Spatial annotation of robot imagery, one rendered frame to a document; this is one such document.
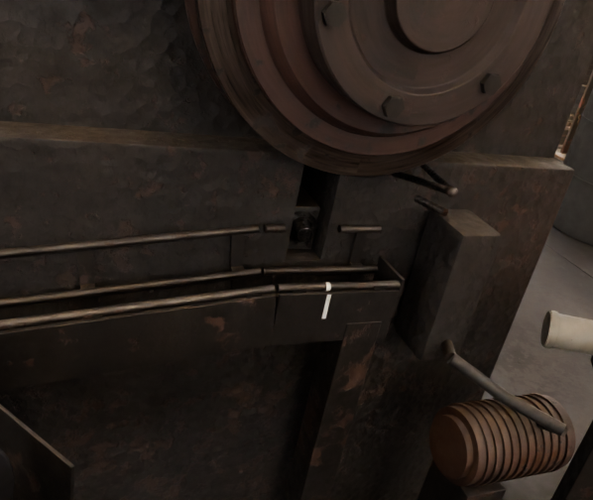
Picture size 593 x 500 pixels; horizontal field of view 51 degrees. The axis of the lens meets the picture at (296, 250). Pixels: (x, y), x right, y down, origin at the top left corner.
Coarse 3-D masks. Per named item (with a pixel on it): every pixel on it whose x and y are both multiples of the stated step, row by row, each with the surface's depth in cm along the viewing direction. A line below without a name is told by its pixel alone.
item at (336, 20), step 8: (328, 8) 58; (336, 8) 59; (344, 8) 59; (328, 16) 59; (336, 16) 59; (344, 16) 59; (328, 24) 59; (336, 24) 59; (488, 80) 69; (496, 80) 69; (488, 88) 69; (496, 88) 69; (392, 96) 66; (384, 104) 66; (392, 104) 66; (400, 104) 66; (384, 112) 66; (392, 112) 66; (400, 112) 67
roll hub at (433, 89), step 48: (336, 0) 59; (384, 0) 62; (432, 0) 62; (480, 0) 63; (528, 0) 66; (336, 48) 61; (384, 48) 64; (432, 48) 64; (480, 48) 68; (528, 48) 69; (384, 96) 66; (432, 96) 68; (480, 96) 70
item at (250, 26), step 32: (256, 0) 63; (288, 0) 62; (256, 32) 65; (288, 32) 64; (256, 64) 66; (288, 64) 66; (288, 96) 69; (320, 96) 68; (320, 128) 73; (352, 128) 72; (384, 128) 73; (416, 128) 75; (448, 128) 79
